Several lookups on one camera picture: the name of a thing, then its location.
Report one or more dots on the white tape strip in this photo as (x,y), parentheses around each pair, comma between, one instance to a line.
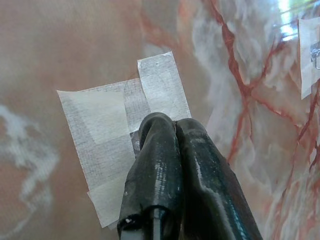
(161,85)

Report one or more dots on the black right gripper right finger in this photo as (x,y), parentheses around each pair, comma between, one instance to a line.
(207,180)

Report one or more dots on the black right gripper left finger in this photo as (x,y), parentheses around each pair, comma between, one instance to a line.
(155,175)

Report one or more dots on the large white tape patch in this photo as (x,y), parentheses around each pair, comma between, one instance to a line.
(100,140)

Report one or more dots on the small metal wall hook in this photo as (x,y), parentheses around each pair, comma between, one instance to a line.
(315,53)

